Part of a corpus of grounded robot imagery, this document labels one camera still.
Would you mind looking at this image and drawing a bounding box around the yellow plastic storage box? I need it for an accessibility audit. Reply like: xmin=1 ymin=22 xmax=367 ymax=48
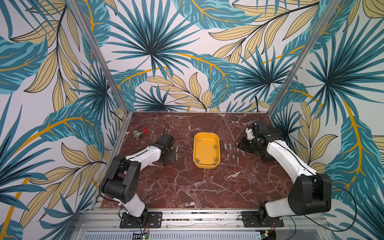
xmin=193 ymin=132 xmax=221 ymax=169

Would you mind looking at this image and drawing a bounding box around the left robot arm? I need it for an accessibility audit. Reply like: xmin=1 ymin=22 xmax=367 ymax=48
xmin=99 ymin=134 xmax=174 ymax=222

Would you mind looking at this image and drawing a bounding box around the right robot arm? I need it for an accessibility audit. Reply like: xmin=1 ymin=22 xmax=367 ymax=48
xmin=238 ymin=122 xmax=332 ymax=220

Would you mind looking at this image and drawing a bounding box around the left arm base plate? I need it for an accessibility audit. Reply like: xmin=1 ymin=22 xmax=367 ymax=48
xmin=120 ymin=211 xmax=163 ymax=230

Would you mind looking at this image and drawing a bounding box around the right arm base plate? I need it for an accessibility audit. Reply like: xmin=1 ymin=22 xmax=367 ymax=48
xmin=240 ymin=211 xmax=284 ymax=229

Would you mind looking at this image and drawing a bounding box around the metal valve red handle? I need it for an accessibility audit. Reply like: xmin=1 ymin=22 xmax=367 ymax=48
xmin=132 ymin=127 xmax=149 ymax=141

